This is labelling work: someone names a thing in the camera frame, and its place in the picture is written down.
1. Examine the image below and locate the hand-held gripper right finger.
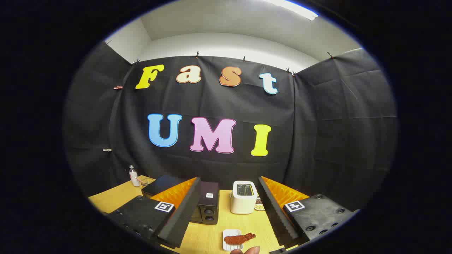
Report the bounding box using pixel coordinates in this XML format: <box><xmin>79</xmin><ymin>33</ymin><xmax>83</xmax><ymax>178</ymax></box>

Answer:
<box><xmin>258</xmin><ymin>176</ymin><xmax>361</xmax><ymax>249</ymax></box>

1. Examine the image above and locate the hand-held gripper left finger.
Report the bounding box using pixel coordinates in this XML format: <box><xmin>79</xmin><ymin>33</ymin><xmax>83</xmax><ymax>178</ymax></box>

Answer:
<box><xmin>106</xmin><ymin>177</ymin><xmax>201</xmax><ymax>249</ymax></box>

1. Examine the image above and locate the black toaster oven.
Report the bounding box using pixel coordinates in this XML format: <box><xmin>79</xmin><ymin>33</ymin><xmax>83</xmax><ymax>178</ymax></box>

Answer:
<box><xmin>141</xmin><ymin>175</ymin><xmax>220</xmax><ymax>225</ymax></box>

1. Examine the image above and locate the reddish-brown meat slice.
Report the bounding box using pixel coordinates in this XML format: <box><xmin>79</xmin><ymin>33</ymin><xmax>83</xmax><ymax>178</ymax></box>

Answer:
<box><xmin>224</xmin><ymin>232</ymin><xmax>256</xmax><ymax>245</ymax></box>

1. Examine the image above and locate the white toaster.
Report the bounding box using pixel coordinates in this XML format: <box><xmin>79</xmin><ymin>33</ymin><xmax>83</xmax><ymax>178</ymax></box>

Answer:
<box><xmin>230</xmin><ymin>181</ymin><xmax>258</xmax><ymax>214</ymax></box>

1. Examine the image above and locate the small white rectangular plate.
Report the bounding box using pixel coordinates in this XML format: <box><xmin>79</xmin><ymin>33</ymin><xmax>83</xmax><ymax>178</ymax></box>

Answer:
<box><xmin>222</xmin><ymin>229</ymin><xmax>244</xmax><ymax>252</ymax></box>

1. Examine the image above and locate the clear plastic bottle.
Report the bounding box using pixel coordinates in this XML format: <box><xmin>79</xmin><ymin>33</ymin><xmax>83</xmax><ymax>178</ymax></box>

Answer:
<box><xmin>129</xmin><ymin>165</ymin><xmax>141</xmax><ymax>187</ymax></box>

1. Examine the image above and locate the black backdrop cloth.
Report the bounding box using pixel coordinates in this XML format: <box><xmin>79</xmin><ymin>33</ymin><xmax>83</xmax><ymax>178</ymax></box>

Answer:
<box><xmin>64</xmin><ymin>41</ymin><xmax>399</xmax><ymax>212</ymax></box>

